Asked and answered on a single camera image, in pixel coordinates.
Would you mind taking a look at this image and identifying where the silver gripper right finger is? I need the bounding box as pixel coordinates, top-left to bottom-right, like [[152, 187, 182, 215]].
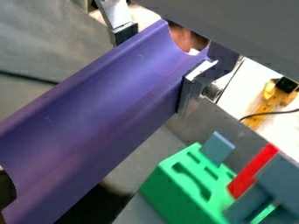
[[176, 42, 239, 118]]

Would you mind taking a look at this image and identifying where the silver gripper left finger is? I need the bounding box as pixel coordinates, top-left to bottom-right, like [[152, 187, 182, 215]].
[[95, 0, 138, 46]]

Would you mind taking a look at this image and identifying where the purple arch object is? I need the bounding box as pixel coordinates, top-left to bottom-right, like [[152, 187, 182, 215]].
[[0, 21, 204, 224]]

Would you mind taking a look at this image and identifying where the green shape sorter board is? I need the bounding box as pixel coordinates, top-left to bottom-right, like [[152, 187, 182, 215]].
[[138, 142, 277, 224]]

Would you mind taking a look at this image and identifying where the blue square block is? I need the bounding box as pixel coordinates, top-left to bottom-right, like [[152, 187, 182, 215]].
[[200, 131, 236, 166]]

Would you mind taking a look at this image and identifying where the red cylinder peg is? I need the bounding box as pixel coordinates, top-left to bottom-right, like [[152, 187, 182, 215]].
[[227, 143, 279, 199]]

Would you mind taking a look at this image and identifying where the blue pentagon peg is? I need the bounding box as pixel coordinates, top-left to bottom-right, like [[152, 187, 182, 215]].
[[223, 153, 299, 224]]

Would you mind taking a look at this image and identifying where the black cable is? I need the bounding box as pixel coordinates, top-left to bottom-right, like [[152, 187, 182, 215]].
[[238, 108, 299, 123]]

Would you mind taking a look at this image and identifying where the yellow clamp bracket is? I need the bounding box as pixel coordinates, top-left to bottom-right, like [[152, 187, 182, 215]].
[[239, 77, 299, 130]]

